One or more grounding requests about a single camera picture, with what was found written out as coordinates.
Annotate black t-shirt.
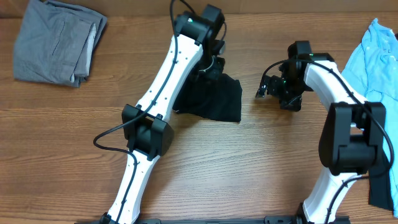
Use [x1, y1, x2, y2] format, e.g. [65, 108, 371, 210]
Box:
[173, 73, 243, 123]

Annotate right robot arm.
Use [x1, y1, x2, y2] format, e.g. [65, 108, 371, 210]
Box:
[256, 40, 389, 224]

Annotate light blue t-shirt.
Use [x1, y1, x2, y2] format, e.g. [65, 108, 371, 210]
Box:
[342, 18, 397, 217]

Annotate dark garment at right edge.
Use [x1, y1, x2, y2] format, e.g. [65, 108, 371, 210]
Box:
[369, 155, 394, 211]

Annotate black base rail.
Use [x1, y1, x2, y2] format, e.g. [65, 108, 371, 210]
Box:
[74, 214, 352, 224]

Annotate folded grey trousers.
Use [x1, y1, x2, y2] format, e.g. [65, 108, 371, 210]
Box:
[13, 1, 107, 88]

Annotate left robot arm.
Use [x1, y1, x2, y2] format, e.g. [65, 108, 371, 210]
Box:
[99, 4, 225, 223]

